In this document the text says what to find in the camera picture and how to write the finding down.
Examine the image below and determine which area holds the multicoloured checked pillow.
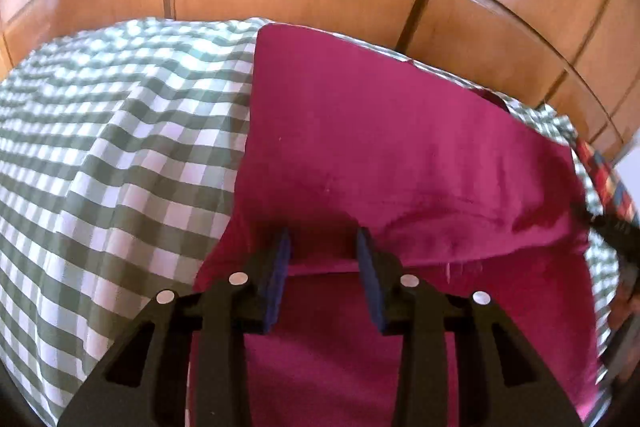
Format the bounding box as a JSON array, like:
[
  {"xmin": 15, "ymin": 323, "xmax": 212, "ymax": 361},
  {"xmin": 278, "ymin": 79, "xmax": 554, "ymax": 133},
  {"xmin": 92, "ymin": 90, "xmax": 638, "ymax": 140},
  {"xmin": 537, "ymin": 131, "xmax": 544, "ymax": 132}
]
[{"xmin": 575, "ymin": 141, "xmax": 640, "ymax": 230}]

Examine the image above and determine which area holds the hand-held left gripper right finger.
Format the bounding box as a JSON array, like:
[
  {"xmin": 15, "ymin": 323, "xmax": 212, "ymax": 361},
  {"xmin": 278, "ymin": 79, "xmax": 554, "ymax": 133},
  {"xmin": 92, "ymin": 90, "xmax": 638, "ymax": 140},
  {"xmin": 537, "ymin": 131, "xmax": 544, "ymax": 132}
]
[{"xmin": 355, "ymin": 227, "xmax": 584, "ymax": 427}]

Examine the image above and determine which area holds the magenta garment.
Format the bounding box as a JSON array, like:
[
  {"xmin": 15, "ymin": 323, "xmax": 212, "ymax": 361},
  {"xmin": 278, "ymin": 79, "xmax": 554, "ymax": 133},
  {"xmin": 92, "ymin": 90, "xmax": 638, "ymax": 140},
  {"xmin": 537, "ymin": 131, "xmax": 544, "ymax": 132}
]
[{"xmin": 187, "ymin": 22, "xmax": 601, "ymax": 427}]

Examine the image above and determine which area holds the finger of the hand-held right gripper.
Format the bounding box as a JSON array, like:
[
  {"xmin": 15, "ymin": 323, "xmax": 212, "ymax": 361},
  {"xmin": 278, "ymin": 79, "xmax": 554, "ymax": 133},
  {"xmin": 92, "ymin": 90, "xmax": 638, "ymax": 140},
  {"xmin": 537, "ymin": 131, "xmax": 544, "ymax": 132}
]
[{"xmin": 570, "ymin": 202, "xmax": 640, "ymax": 258}]

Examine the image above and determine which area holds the green white checked bed sheet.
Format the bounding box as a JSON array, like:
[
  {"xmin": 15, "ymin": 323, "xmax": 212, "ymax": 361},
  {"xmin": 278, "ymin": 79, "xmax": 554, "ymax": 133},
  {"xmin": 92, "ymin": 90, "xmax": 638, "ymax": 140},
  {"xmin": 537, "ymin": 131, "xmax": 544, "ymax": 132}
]
[{"xmin": 0, "ymin": 17, "xmax": 618, "ymax": 427}]

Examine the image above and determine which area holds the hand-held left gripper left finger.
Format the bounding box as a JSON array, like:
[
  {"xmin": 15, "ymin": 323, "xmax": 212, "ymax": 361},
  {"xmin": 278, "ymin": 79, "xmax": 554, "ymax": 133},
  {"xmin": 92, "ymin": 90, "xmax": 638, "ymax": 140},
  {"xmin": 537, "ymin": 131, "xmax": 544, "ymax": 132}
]
[{"xmin": 57, "ymin": 228, "xmax": 293, "ymax": 427}]

